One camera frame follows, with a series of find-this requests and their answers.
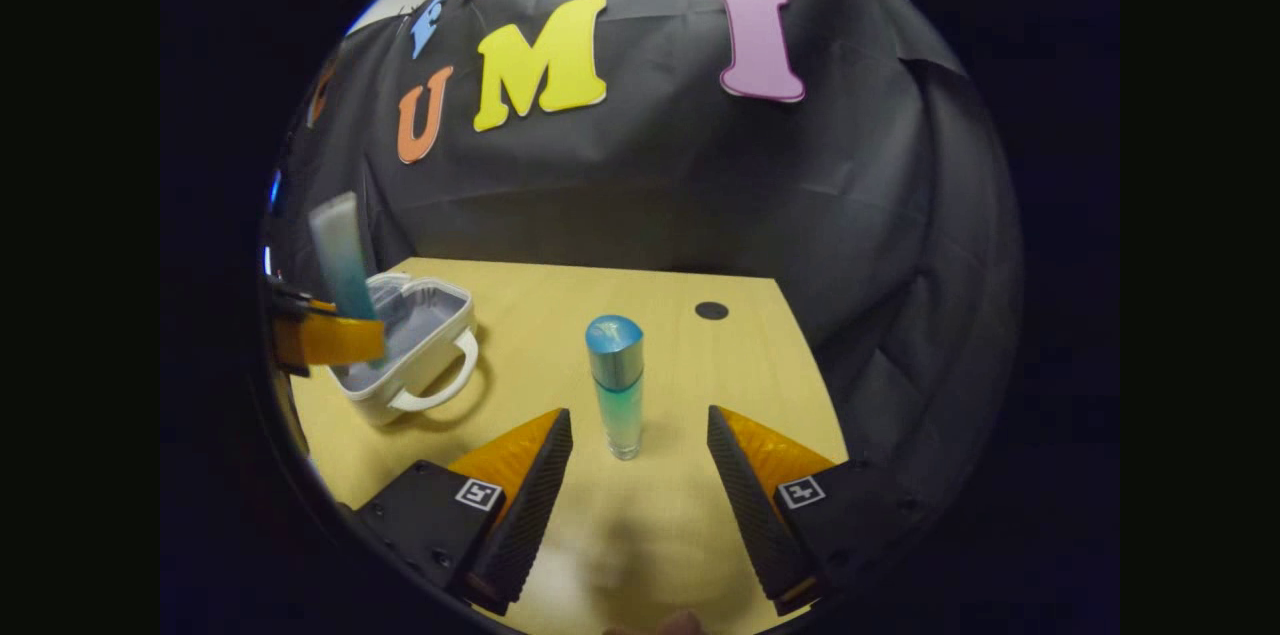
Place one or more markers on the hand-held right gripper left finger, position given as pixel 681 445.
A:
pixel 520 525

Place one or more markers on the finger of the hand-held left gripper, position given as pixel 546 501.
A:
pixel 330 343
pixel 288 297

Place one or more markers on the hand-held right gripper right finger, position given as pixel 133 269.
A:
pixel 755 525

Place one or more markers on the translucent teal skincare tube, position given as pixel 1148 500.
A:
pixel 342 255

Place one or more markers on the white suitcase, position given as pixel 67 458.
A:
pixel 420 365

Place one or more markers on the blue capped skincare bottle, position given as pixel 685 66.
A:
pixel 617 385

